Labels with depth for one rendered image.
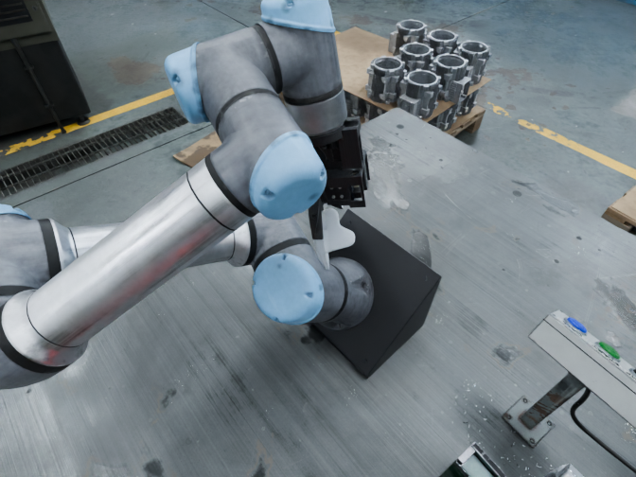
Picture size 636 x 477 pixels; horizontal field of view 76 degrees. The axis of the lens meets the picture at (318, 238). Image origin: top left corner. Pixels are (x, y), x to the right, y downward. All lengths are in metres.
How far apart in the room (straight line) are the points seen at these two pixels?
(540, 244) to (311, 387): 0.71
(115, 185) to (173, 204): 2.34
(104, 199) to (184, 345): 1.81
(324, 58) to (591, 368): 0.55
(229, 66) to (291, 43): 0.08
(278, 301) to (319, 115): 0.32
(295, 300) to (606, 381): 0.45
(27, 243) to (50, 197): 2.23
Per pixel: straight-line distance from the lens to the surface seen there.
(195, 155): 2.77
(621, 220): 2.60
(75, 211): 2.67
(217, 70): 0.45
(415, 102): 2.33
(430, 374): 0.91
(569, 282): 1.17
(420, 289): 0.81
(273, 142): 0.37
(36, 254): 0.61
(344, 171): 0.56
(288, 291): 0.67
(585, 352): 0.70
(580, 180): 2.96
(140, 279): 0.44
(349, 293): 0.78
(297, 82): 0.50
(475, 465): 0.75
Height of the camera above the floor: 1.61
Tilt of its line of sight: 48 degrees down
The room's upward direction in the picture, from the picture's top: straight up
